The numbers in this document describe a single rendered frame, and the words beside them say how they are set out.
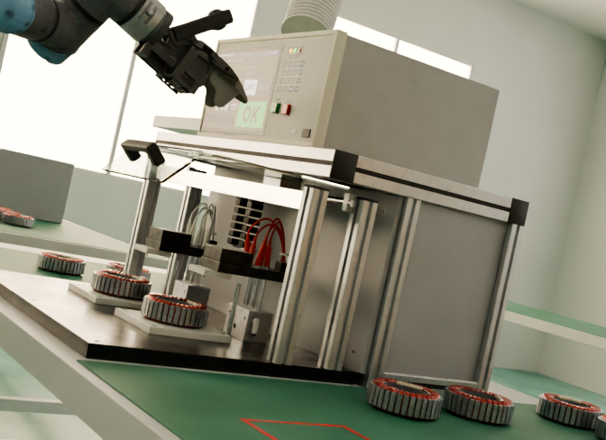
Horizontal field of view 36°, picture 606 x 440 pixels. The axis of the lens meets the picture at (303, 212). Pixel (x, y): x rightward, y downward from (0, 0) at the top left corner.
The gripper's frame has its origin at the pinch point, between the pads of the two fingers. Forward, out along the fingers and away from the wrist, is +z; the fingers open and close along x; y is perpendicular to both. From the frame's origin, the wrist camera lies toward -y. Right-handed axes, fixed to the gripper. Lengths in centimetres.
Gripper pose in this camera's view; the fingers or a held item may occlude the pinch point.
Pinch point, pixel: (243, 94)
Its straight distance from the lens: 162.9
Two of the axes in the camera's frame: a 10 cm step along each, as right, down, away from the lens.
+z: 6.5, 5.8, 4.9
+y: -5.4, 8.1, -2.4
